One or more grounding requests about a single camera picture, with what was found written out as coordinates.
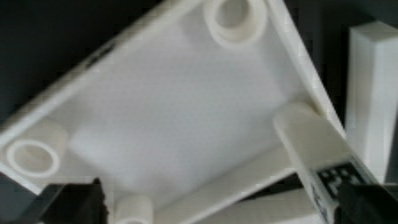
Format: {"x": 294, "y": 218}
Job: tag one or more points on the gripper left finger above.
{"x": 70, "y": 204}

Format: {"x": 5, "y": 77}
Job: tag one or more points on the white right fence bar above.
{"x": 372, "y": 94}

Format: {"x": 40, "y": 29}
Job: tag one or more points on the white desk leg with tag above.
{"x": 323, "y": 156}

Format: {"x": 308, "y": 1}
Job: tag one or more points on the white desk top tray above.
{"x": 156, "y": 117}

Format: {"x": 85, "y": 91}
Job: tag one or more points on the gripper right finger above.
{"x": 367, "y": 204}

